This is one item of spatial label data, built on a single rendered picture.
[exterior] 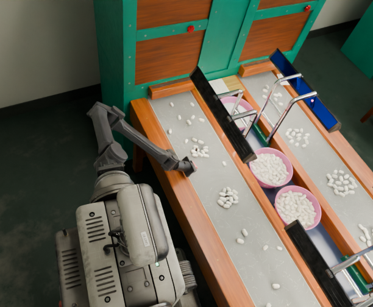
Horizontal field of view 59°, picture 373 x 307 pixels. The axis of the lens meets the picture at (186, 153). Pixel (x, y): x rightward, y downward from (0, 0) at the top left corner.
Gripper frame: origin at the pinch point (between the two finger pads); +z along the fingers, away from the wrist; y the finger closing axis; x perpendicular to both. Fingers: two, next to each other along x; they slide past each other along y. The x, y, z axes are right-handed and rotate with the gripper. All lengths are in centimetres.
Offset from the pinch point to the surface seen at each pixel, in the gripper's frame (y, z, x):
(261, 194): -28.5, 20.7, -17.7
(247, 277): -64, -1, 3
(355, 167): -35, 73, -61
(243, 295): -70, -8, 5
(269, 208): -37.4, 20.4, -17.5
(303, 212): -46, 37, -28
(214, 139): 15.5, 17.4, -11.9
